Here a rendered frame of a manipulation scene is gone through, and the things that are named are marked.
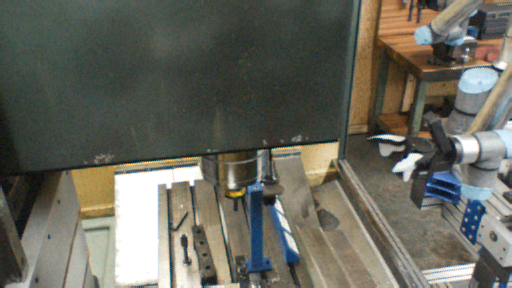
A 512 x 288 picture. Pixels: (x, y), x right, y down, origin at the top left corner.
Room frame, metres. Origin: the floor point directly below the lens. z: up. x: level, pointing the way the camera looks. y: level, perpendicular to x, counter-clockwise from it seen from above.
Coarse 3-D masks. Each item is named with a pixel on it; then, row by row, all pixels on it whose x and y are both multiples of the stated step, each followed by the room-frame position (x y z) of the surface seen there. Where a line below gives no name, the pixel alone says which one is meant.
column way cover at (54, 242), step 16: (48, 176) 1.02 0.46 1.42; (64, 176) 1.04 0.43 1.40; (48, 192) 0.95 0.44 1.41; (64, 192) 1.01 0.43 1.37; (32, 208) 0.89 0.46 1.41; (48, 208) 0.88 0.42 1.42; (64, 208) 0.97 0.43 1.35; (80, 208) 1.10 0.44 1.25; (32, 224) 0.83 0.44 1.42; (48, 224) 0.83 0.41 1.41; (64, 224) 0.94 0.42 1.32; (80, 224) 1.09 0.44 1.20; (32, 240) 0.77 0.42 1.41; (48, 240) 0.81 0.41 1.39; (64, 240) 0.90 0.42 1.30; (80, 240) 1.05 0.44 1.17; (32, 256) 0.73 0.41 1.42; (48, 256) 0.78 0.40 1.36; (64, 256) 0.87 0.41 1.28; (80, 256) 1.01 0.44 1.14; (32, 272) 0.68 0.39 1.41; (48, 272) 0.75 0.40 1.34; (64, 272) 0.84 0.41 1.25; (80, 272) 0.98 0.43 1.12
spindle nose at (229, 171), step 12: (204, 156) 0.88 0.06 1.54; (216, 156) 0.85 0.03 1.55; (228, 156) 0.84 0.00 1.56; (240, 156) 0.85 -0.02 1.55; (252, 156) 0.85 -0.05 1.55; (264, 156) 0.88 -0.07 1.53; (204, 168) 0.88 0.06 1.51; (216, 168) 0.85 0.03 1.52; (228, 168) 0.84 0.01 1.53; (240, 168) 0.84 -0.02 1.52; (252, 168) 0.85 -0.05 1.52; (264, 168) 0.88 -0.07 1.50; (216, 180) 0.85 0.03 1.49; (228, 180) 0.84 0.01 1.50; (240, 180) 0.84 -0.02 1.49; (252, 180) 0.86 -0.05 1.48
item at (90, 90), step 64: (0, 0) 0.76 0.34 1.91; (64, 0) 0.77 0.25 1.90; (128, 0) 0.78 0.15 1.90; (192, 0) 0.79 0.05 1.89; (256, 0) 0.80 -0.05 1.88; (320, 0) 0.82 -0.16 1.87; (0, 64) 0.76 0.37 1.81; (64, 64) 0.77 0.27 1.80; (128, 64) 0.78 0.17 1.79; (192, 64) 0.79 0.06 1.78; (256, 64) 0.80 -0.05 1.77; (320, 64) 0.82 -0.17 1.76; (0, 128) 0.75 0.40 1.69; (64, 128) 0.76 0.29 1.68; (128, 128) 0.78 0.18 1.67; (192, 128) 0.79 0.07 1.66; (256, 128) 0.80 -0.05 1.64; (320, 128) 0.82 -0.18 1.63
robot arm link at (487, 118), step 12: (504, 72) 1.16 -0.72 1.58; (504, 84) 1.14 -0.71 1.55; (492, 96) 1.15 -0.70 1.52; (504, 96) 1.13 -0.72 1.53; (492, 108) 1.14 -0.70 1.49; (504, 108) 1.12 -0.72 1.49; (480, 120) 1.15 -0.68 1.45; (492, 120) 1.13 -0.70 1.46; (504, 120) 1.12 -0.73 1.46; (468, 132) 1.17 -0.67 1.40
